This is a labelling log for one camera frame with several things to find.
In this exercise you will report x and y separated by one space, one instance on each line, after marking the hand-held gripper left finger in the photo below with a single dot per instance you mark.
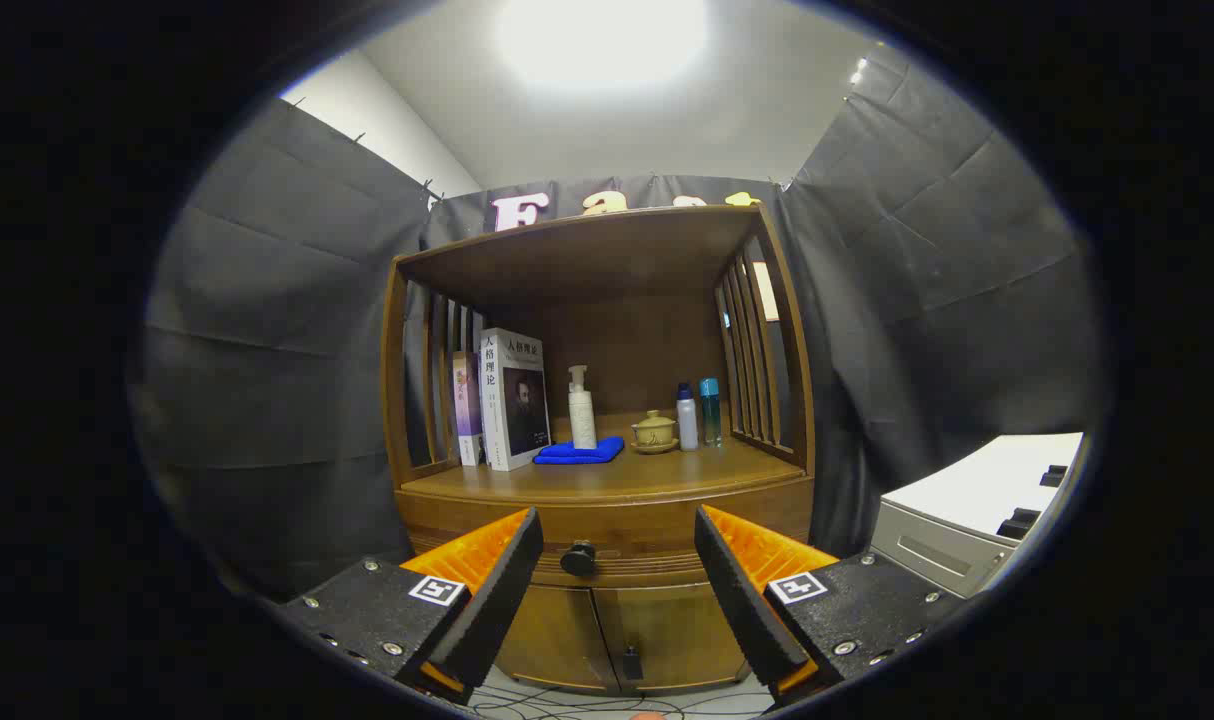
497 590

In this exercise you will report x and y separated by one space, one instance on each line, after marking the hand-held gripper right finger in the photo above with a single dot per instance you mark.
742 600

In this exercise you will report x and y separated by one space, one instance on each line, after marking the black drawer knob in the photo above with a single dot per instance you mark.
578 558

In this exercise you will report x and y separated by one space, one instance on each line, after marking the brown wooden drawer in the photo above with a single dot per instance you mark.
617 520

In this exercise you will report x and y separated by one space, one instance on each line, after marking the wooden cabinet door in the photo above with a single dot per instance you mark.
557 635
682 630

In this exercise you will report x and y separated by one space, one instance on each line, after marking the brown wooden countertop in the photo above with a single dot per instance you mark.
667 475

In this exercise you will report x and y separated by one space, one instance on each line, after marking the brown wooden cabinet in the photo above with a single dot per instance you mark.
617 260

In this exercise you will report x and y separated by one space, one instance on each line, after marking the blue folded cloth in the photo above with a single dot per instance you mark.
577 454

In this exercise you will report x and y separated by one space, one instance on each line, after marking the white bottle blue cap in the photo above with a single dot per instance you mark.
687 425

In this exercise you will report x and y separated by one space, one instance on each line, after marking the teal bottle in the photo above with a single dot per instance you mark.
710 415

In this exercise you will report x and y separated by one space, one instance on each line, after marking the white portrait book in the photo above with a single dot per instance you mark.
515 400

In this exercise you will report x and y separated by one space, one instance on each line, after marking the yellow lidded teacup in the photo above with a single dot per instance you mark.
654 430

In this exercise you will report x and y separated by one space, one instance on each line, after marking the purple book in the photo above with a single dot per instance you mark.
467 400

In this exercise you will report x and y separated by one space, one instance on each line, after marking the white pump bottle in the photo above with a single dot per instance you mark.
582 415

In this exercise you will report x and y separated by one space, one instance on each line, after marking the grey white storage box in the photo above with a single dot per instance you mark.
967 490

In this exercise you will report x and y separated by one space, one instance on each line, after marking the ceiling light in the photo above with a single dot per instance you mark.
597 40

